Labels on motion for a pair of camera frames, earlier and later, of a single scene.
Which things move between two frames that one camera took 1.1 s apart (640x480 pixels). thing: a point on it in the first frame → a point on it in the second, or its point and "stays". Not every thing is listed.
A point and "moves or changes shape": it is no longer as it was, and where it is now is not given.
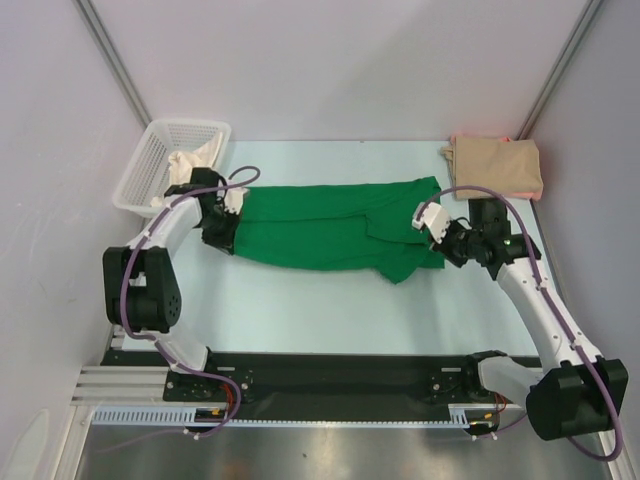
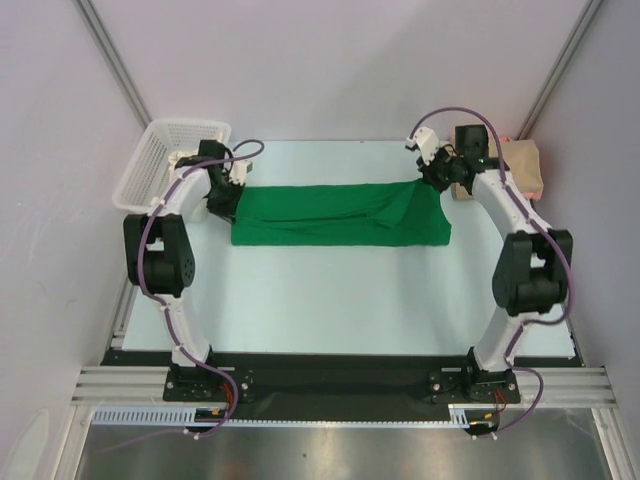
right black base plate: x=457 y=386 stays
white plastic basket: x=148 y=173 stays
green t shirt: x=362 y=225 moves or changes shape
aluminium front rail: x=116 y=384 stays
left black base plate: x=205 y=387 stays
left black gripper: x=224 y=241 → x=226 y=211
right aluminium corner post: x=559 y=66 stays
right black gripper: x=445 y=247 → x=435 y=173
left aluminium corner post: x=91 y=14 stays
